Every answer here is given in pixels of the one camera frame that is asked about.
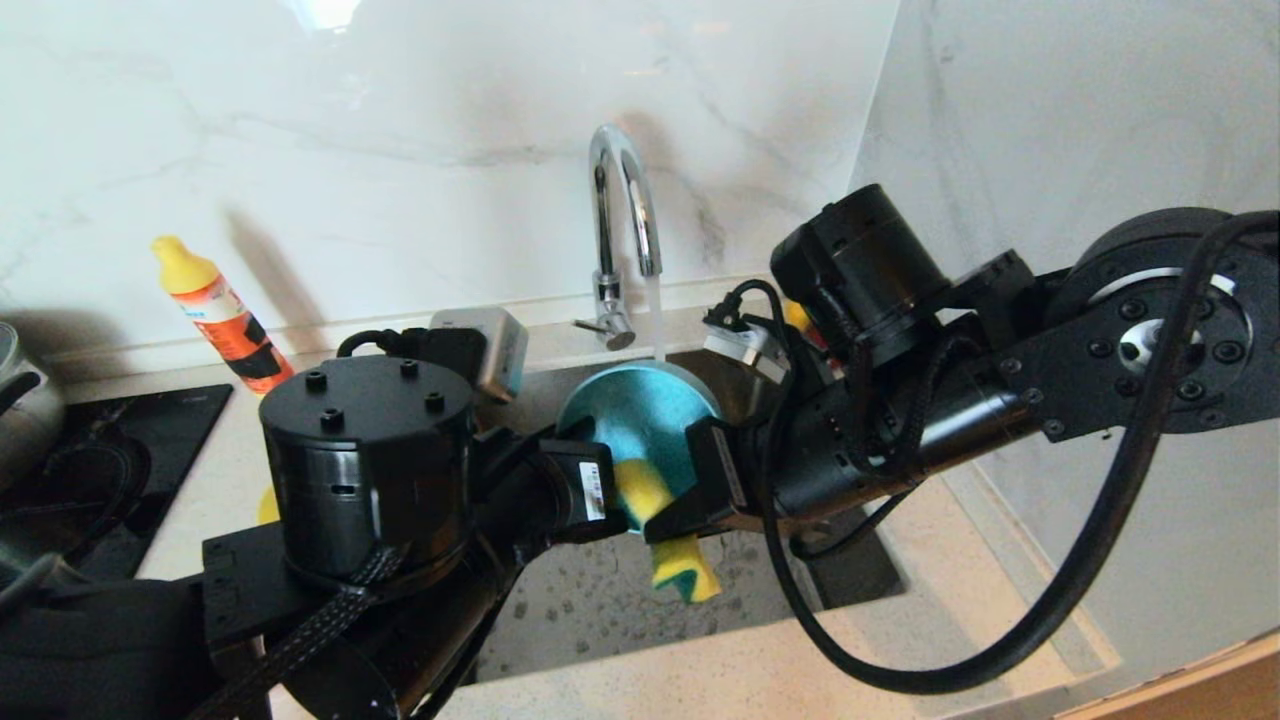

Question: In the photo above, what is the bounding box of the yellow green sponge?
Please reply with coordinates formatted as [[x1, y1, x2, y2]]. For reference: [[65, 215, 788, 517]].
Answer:
[[612, 458, 723, 604]]

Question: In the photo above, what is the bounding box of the blue plastic bowl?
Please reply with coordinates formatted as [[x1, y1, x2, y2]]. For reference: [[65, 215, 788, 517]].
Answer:
[[555, 360, 723, 536]]

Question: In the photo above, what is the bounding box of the yellow capped dish soap bottle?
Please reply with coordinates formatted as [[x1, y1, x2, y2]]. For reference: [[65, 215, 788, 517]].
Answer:
[[152, 236, 297, 396]]

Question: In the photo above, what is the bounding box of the chrome gooseneck faucet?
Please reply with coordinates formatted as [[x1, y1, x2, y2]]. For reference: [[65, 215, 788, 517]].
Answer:
[[573, 124, 664, 351]]

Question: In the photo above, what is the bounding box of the stainless steel sink basin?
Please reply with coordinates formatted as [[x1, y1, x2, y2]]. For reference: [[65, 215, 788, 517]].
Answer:
[[440, 345, 906, 683]]

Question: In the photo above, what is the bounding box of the running water stream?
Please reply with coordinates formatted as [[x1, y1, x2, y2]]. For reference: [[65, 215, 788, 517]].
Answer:
[[645, 275, 670, 363]]

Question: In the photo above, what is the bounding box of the black induction cooktop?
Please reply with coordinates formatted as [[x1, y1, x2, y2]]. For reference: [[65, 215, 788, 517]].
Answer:
[[0, 385, 233, 586]]

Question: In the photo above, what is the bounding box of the steel cooking pot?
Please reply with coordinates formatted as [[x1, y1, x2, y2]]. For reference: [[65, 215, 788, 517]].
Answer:
[[0, 322, 67, 491]]

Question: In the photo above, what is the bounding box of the black smooth arm cable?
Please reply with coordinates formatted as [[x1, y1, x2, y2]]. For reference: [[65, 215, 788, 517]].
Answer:
[[335, 328, 441, 363], [765, 210, 1280, 696]]

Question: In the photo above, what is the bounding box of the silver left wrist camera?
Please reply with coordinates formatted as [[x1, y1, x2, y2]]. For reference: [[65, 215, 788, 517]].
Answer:
[[430, 307, 529, 401]]

